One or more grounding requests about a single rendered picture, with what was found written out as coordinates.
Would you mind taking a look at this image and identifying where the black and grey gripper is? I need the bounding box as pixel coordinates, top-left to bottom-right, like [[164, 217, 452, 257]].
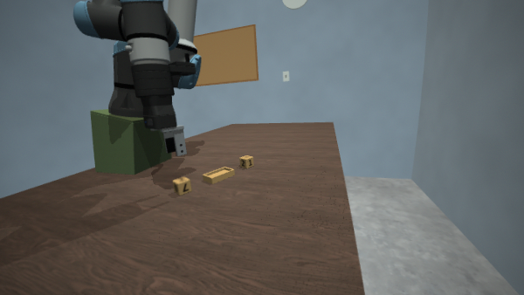
[[125, 38, 196, 156]]

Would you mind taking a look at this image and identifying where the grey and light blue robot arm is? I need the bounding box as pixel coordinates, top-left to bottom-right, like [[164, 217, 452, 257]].
[[73, 0, 202, 118]]

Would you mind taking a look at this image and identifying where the tan wooden cube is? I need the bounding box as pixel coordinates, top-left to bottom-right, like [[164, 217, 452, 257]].
[[239, 155, 253, 168], [173, 177, 192, 196]]

